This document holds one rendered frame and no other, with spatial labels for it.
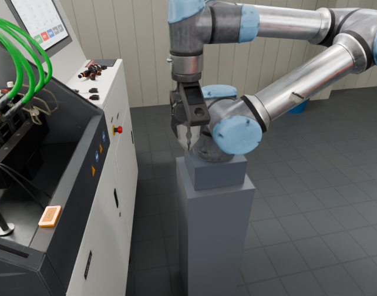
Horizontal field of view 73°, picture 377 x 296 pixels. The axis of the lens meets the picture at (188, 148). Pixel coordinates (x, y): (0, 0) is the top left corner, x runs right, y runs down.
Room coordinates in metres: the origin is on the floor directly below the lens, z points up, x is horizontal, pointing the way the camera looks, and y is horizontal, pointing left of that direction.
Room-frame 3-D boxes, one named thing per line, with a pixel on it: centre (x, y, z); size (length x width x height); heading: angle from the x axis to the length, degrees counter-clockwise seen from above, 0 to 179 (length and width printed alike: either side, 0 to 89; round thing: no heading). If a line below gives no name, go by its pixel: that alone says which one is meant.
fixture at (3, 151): (0.71, 0.59, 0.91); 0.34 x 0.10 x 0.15; 6
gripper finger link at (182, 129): (0.60, 0.02, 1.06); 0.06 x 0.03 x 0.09; 12
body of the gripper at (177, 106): (0.60, 0.01, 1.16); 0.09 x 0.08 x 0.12; 12
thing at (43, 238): (0.62, 0.34, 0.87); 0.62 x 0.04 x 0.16; 6
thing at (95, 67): (1.34, 0.50, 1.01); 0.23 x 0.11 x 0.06; 6
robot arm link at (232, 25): (0.63, -0.09, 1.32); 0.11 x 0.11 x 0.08; 12
